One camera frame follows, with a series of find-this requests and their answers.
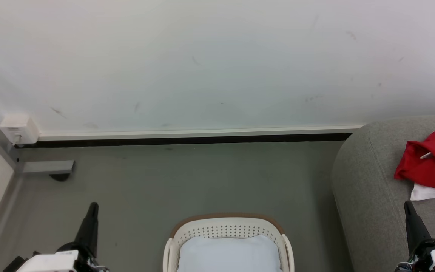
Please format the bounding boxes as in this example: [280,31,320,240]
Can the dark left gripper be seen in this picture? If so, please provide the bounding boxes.
[55,202,109,272]

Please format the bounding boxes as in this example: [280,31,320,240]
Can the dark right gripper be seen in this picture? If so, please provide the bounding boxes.
[395,201,435,272]

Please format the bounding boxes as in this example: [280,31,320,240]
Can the pale mint white garment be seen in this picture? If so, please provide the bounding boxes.
[410,183,435,201]

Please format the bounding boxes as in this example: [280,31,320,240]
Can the red white striped knit garment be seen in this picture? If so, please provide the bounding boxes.
[394,131,435,190]

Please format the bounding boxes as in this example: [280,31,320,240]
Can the white perforated laundry basket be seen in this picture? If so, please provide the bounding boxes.
[162,213,295,272]

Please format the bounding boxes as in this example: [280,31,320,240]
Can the light blue folded clothing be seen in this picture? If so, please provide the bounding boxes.
[177,235,283,272]

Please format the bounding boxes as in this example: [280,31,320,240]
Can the grey fabric sofa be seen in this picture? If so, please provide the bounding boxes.
[331,115,435,272]

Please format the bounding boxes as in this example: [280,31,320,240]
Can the grey metal partition foot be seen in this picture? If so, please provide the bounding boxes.
[21,160,76,175]

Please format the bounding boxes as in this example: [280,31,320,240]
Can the white baseboard strip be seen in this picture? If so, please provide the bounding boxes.
[38,125,365,142]

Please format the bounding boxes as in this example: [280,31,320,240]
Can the white wall socket box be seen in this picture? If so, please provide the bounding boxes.
[0,113,40,145]

